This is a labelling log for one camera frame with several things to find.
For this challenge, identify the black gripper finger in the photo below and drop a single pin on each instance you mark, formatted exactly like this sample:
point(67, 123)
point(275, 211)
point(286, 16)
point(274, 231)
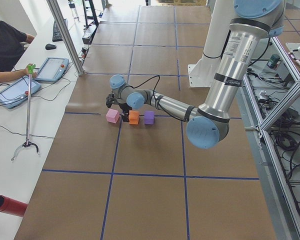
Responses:
point(125, 116)

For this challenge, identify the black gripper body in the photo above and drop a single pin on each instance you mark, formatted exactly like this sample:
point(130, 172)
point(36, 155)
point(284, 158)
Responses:
point(124, 108)

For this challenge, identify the orange foam cube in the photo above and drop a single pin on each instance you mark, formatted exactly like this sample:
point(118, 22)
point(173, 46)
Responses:
point(134, 117)

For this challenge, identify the green handled reacher grabber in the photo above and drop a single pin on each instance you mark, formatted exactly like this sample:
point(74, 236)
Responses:
point(27, 142)

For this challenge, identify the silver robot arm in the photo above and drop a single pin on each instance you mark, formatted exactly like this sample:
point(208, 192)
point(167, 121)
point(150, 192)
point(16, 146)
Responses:
point(235, 30)

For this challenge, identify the person's hand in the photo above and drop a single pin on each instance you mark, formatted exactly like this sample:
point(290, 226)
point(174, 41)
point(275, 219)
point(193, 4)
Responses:
point(34, 74)

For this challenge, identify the pink foam cube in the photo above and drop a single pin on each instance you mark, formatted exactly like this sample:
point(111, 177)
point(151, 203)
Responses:
point(112, 116)

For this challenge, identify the dark purple foam cube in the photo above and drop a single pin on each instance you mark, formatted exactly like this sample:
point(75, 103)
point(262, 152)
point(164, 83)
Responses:
point(149, 117)

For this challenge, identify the far blue teach pendant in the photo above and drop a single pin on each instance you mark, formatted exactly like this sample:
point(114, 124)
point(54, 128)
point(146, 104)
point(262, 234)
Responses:
point(52, 69)

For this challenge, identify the blue teach pendant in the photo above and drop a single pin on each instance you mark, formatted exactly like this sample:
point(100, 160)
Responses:
point(15, 94)
point(52, 69)

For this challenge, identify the black computer mouse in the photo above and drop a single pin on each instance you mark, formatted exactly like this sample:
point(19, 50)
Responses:
point(50, 46)

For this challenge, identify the black keyboard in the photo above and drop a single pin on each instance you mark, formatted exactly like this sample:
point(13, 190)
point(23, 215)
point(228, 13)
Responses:
point(56, 33)

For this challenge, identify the white desk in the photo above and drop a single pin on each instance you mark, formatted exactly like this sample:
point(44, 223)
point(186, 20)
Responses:
point(18, 178)

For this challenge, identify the near blue teach pendant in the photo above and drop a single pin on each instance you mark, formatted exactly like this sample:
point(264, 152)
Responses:
point(15, 94)

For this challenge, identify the person in black shirt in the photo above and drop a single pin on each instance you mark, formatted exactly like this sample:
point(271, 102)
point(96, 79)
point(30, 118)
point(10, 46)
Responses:
point(11, 50)

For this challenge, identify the red cylinder tube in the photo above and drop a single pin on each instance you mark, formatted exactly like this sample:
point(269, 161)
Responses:
point(12, 207)

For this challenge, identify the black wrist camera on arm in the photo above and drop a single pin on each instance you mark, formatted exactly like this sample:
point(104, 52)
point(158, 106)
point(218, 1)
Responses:
point(111, 100)

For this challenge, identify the aluminium frame post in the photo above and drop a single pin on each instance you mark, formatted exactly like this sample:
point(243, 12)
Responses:
point(58, 17)

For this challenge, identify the aluminium frame rail structure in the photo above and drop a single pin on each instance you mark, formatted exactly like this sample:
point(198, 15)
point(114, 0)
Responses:
point(271, 112)

